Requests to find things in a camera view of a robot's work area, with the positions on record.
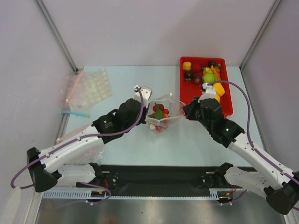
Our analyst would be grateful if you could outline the lychee bunch with leaves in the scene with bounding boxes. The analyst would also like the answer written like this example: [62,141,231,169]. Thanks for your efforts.
[148,103,169,120]

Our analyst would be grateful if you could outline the clear zip bag with pattern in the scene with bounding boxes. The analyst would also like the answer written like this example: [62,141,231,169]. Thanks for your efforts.
[146,93,185,142]

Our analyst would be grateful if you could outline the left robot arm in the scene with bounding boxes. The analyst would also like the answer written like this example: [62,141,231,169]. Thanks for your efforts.
[27,98,149,193]

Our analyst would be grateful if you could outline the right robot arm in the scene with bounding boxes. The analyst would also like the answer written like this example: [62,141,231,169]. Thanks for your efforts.
[183,97,299,215]

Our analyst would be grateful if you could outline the blue zip bag strip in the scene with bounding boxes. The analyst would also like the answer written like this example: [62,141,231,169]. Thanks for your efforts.
[61,111,90,118]

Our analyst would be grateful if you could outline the pink zip bag front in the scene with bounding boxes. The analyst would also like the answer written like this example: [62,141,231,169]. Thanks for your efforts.
[56,124,90,144]

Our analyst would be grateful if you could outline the pink zip bag stack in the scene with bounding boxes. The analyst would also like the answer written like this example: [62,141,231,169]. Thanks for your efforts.
[62,67,113,115]

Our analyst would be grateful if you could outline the red plastic tray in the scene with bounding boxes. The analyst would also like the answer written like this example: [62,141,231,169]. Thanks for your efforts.
[180,56,234,117]

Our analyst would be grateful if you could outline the yellow bell pepper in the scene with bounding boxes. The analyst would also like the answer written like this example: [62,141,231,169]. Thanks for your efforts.
[213,83,225,102]

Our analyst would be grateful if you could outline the purple passion fruit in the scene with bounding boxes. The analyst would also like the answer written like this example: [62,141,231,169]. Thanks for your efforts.
[192,75,202,85]

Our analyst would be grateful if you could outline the green apple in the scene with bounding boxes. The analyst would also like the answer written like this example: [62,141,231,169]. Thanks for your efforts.
[202,73,215,83]

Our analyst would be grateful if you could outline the dark mangosteen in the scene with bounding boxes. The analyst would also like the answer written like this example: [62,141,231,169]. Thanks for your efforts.
[184,70,194,82]

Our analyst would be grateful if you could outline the orange small bell pepper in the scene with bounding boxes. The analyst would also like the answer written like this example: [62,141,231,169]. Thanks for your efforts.
[182,62,192,71]

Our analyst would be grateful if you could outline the dark red plum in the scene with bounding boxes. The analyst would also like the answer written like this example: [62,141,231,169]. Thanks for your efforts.
[208,60,216,68]

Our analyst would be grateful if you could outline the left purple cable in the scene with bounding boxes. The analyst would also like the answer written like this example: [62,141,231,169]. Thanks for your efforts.
[10,87,143,189]

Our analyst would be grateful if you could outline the purple cable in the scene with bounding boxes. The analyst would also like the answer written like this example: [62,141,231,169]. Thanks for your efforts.
[10,87,143,189]
[205,80,299,180]

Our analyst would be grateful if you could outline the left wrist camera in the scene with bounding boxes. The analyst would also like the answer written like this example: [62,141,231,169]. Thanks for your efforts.
[134,85,152,108]

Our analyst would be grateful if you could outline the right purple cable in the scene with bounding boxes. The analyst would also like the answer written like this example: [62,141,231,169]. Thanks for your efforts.
[205,80,299,180]

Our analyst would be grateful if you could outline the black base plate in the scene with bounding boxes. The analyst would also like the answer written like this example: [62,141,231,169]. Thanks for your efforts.
[76,164,243,197]

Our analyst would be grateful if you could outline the white cable duct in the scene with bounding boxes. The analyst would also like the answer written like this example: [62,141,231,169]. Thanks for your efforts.
[43,189,230,201]

